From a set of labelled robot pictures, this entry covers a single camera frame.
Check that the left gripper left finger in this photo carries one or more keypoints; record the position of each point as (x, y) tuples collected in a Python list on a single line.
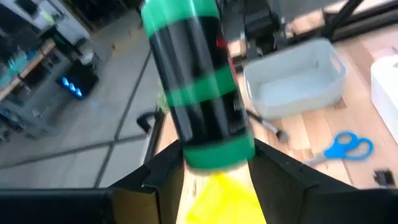
[(77, 205)]

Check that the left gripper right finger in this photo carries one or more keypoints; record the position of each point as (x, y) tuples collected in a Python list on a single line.
[(311, 205)]

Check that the long black paintbrush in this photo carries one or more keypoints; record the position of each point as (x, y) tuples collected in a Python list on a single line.
[(385, 178)]

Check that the yellow plastic basket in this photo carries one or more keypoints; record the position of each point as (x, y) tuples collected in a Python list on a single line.
[(224, 202)]

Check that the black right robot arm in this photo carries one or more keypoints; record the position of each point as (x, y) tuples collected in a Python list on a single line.
[(261, 28)]

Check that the black paintbrush silver ferrule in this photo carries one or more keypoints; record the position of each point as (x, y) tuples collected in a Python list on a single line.
[(282, 136)]

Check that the gray plastic bin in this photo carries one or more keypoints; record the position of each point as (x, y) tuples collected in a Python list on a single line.
[(295, 90)]

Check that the black glowing computer tower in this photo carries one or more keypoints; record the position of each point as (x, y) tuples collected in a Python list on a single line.
[(88, 77)]

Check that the artificial green plant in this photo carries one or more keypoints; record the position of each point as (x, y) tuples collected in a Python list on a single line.
[(162, 104)]

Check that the white plastic bin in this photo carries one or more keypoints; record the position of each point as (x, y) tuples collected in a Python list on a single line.
[(387, 93)]

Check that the wooden topped desk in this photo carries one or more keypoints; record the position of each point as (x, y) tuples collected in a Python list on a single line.
[(34, 61)]

